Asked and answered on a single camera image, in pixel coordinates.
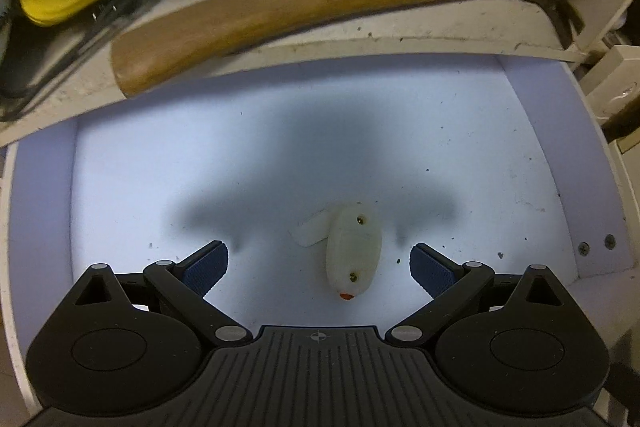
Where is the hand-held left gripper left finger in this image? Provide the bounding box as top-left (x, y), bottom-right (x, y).
top-left (74, 240), bottom-right (254, 348)

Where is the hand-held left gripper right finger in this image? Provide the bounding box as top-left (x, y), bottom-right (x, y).
top-left (384, 243), bottom-right (567, 348)

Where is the white plastic switch with screws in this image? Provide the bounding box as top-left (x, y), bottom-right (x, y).
top-left (292, 202), bottom-right (384, 302)

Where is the white drawer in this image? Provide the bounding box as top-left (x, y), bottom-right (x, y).
top-left (0, 52), bottom-right (637, 427)

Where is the beige plastic box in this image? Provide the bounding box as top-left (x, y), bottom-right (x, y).
top-left (579, 44), bottom-right (640, 124)

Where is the wooden handle hammer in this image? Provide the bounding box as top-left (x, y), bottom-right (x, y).
top-left (109, 0), bottom-right (587, 100)

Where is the black cable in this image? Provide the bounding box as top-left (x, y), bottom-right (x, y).
top-left (0, 0), bottom-right (251, 120)

